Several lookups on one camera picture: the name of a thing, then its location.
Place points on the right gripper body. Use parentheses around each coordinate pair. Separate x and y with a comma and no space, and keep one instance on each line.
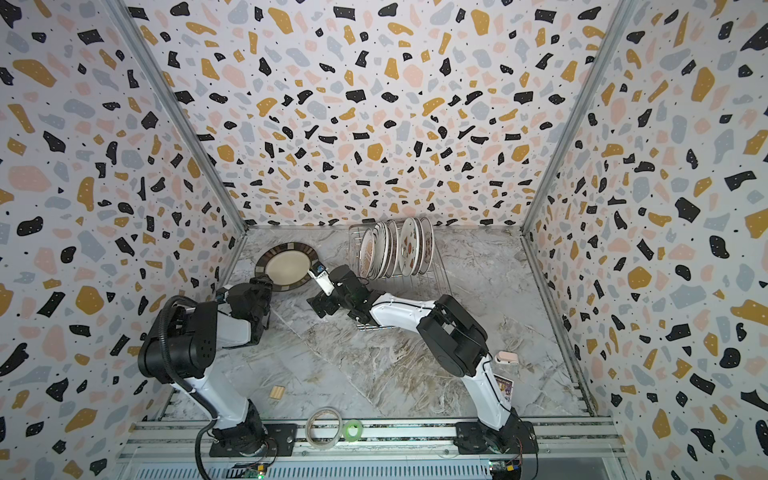
(327,300)

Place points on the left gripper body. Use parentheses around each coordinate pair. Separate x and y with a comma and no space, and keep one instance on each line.
(257,311)

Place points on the blue striped white plate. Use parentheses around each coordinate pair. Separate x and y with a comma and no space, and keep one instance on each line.
(380,244)

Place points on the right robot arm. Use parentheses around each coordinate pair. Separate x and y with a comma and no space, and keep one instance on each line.
(456,340)

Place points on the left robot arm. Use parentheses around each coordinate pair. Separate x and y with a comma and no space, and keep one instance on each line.
(180,349)

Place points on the orange sunburst plate front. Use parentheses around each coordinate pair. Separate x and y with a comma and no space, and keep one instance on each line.
(367,253)

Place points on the orange sunburst plate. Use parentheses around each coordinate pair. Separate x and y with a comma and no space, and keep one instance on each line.
(392,235)
(367,253)

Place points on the green rim eat plate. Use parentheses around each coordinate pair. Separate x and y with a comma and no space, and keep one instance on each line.
(409,246)

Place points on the watermelon blue rim plate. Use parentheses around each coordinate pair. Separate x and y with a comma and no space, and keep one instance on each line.
(421,241)

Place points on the small wooden block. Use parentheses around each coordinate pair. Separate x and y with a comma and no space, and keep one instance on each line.
(277,392)

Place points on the green rim rear plate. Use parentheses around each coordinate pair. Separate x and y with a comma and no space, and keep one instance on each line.
(428,245)

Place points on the clear tape roll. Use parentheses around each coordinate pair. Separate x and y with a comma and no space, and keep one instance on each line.
(323,428)

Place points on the green tape roll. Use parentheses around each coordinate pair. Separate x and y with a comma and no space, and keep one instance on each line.
(353,430)

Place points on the pink small object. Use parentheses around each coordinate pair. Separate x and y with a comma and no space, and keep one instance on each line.
(507,358)

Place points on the colourful card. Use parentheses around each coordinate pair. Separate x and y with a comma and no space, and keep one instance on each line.
(506,387)

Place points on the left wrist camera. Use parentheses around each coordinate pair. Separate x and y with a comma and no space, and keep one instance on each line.
(221,295)

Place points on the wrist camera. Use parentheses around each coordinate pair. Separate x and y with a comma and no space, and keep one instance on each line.
(221,295)
(319,274)

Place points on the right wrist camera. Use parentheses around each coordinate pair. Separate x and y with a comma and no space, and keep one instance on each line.
(319,274)

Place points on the wire dish rack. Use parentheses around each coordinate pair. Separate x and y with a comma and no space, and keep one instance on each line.
(408,282)

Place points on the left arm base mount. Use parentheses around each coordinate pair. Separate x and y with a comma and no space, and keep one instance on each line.
(270,440)

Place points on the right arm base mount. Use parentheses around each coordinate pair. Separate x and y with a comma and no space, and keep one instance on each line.
(515,437)

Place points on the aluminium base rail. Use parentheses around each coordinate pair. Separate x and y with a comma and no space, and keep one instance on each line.
(569,448)

